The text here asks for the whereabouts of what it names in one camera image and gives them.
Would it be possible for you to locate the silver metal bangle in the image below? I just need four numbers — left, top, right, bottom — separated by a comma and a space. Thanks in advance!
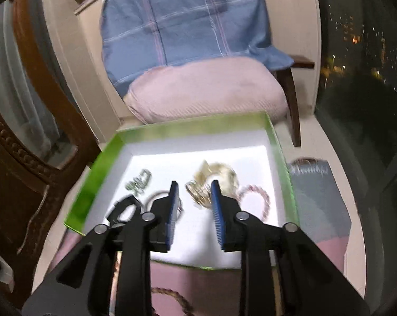
143, 190, 183, 219

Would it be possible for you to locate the pink crystal bead bracelet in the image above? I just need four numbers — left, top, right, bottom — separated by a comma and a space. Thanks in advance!
236, 185, 272, 221

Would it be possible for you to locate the dark grey wristwatch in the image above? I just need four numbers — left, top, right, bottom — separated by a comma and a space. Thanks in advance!
106, 195, 142, 226

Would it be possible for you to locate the white plastic wristwatch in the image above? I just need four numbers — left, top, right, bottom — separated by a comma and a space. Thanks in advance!
185, 161, 239, 209

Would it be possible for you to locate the brown wooden bead bracelet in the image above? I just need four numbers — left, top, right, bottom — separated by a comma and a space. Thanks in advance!
150, 287, 196, 316

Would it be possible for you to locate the green cardboard box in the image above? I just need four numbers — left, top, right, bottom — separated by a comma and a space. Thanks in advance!
64, 113, 299, 270

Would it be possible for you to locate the pink cushion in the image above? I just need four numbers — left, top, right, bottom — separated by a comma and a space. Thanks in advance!
123, 57, 288, 124

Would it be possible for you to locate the carved brown wooden chair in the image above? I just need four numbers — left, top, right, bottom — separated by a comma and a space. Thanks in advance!
0, 0, 99, 306

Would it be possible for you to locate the blue plaid cloth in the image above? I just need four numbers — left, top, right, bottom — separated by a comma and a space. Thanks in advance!
101, 0, 294, 97

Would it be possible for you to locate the wooden armchair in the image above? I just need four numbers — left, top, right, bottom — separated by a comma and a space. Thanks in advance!
42, 0, 321, 143

